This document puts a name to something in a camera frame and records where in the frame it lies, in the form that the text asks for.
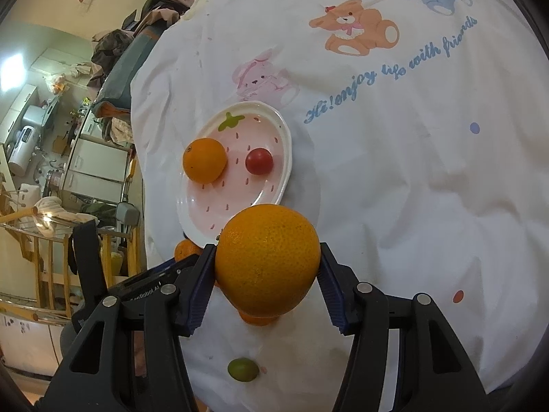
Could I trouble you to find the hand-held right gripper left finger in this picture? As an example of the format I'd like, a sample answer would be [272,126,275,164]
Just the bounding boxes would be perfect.
[40,244,218,412]

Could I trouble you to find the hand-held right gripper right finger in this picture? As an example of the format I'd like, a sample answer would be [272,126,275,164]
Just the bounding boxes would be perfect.
[316,243,495,412]

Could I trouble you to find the small orange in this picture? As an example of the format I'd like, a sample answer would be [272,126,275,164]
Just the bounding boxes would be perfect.
[238,308,279,327]
[183,138,228,184]
[174,239,204,262]

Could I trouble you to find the large orange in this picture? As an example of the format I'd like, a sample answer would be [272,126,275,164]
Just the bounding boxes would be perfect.
[214,204,322,316]

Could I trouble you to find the strawberry pattern plate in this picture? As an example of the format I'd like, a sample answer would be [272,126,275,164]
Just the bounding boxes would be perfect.
[177,101,293,247]

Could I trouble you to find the small green fruit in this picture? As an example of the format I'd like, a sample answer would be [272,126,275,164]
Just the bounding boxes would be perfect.
[227,357,260,382]

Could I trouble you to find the beige towel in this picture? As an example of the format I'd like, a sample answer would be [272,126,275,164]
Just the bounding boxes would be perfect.
[33,196,73,238]

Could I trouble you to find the white cabinet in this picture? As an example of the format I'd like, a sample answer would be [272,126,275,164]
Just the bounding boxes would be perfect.
[60,107,135,200]

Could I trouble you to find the red cherry tomato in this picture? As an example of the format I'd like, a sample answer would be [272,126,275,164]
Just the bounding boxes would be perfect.
[245,148,274,176]

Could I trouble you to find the white printed bedsheet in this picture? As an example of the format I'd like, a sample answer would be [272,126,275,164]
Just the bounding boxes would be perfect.
[129,0,549,412]

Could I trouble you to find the blue grey mattress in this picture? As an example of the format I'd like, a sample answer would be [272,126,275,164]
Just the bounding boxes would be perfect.
[93,21,166,118]

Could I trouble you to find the pile of clothes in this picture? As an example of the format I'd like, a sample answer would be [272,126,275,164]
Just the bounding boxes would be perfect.
[88,0,200,91]

